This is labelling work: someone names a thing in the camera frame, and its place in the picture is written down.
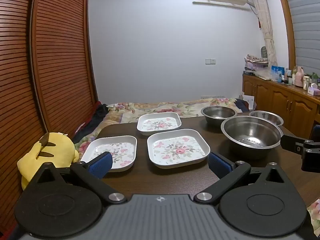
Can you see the stack of folded cloths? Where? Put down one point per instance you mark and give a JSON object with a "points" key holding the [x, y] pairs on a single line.
{"points": [[256, 63]]}

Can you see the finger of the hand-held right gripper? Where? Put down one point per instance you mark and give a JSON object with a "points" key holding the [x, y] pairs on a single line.
{"points": [[290, 143]]}

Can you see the white wall switch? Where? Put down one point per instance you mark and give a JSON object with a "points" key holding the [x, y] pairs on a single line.
{"points": [[210, 61]]}

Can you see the white floral square plate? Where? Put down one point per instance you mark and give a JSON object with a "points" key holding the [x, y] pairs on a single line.
{"points": [[178, 150], [160, 124], [117, 152]]}

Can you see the large stainless steel bowl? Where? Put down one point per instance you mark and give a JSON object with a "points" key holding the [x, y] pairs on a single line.
{"points": [[251, 136]]}

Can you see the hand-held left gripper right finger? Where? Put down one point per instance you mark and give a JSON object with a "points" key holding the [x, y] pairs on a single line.
{"points": [[218, 165]]}

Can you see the white paper box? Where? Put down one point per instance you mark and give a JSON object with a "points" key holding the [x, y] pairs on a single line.
{"points": [[248, 101]]}

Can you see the blue box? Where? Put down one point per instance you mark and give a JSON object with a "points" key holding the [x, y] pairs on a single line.
{"points": [[277, 72]]}

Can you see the small stainless steel bowl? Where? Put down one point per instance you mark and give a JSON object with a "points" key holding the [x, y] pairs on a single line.
{"points": [[268, 117]]}

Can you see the wooden cabinet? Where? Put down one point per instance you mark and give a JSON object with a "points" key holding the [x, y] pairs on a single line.
{"points": [[280, 100]]}

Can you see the cluster of small bottles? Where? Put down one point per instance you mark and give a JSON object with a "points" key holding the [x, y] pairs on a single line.
{"points": [[306, 82]]}

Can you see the yellow plush toy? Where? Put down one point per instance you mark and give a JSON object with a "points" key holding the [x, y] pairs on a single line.
{"points": [[58, 150]]}

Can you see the medium stainless steel bowl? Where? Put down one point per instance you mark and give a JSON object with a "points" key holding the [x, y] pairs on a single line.
{"points": [[217, 113]]}

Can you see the dark round fan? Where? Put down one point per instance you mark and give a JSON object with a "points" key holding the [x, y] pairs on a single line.
{"points": [[264, 52]]}

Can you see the white wall socket strip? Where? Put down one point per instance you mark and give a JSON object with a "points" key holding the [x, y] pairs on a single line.
{"points": [[212, 96]]}

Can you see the wooden window frame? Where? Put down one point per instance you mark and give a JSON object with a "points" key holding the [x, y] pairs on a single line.
{"points": [[287, 30]]}

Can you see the pink flask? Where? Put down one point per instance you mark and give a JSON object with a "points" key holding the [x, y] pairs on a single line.
{"points": [[299, 77]]}

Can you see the dark cloth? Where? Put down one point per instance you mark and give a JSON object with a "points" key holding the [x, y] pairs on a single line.
{"points": [[95, 120]]}

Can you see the beige patterned curtain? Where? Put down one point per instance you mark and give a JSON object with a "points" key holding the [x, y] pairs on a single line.
{"points": [[266, 30]]}

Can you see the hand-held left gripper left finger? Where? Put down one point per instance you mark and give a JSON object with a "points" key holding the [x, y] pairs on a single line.
{"points": [[101, 165]]}

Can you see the pink tissue box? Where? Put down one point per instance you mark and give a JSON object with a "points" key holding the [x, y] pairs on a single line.
{"points": [[313, 90]]}

